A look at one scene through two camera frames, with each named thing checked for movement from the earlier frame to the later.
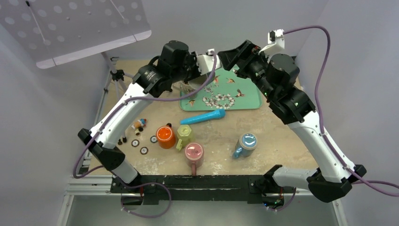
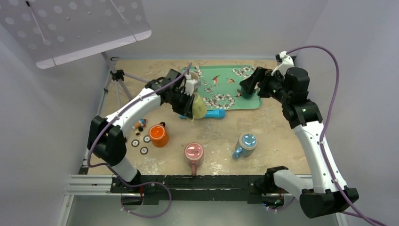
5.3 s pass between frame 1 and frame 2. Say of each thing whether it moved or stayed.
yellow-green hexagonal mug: moved
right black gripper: moved
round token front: stayed
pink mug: stayed
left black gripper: moved
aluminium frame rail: stayed
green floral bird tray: stayed
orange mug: moved
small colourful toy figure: stayed
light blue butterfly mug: stayed
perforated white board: stayed
